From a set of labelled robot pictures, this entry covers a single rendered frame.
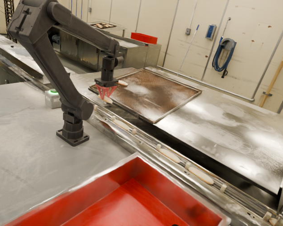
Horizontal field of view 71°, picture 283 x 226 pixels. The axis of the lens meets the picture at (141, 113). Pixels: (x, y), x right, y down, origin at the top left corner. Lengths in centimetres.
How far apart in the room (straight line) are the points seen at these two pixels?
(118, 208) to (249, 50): 408
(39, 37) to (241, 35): 413
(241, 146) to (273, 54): 348
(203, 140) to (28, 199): 68
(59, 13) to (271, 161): 90
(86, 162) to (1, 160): 27
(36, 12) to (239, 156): 83
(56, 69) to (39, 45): 10
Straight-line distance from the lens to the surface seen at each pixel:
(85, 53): 464
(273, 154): 100
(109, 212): 62
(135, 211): 64
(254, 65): 440
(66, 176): 72
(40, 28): 58
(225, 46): 447
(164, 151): 82
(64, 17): 61
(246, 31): 446
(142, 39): 455
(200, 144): 89
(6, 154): 83
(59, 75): 67
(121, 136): 85
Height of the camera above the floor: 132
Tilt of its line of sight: 25 degrees down
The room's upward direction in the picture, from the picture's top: 12 degrees clockwise
